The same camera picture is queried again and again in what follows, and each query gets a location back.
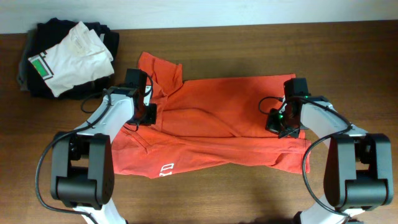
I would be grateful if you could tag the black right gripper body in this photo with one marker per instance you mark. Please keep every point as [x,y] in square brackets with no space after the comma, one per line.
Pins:
[280,125]

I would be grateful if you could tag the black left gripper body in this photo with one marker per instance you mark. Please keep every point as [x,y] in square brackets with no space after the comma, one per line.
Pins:
[150,114]

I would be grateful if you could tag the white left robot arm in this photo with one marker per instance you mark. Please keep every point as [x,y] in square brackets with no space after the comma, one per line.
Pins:
[82,173]

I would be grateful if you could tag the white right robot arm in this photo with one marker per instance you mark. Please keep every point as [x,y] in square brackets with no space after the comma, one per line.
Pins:
[358,174]

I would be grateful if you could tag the orange-red t-shirt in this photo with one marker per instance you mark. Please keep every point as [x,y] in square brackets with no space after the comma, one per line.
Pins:
[205,123]

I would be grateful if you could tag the folded white t-shirt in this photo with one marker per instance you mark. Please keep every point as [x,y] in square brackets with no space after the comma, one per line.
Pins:
[80,57]

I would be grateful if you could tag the folded black garment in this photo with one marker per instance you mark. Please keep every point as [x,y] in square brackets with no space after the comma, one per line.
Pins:
[45,36]

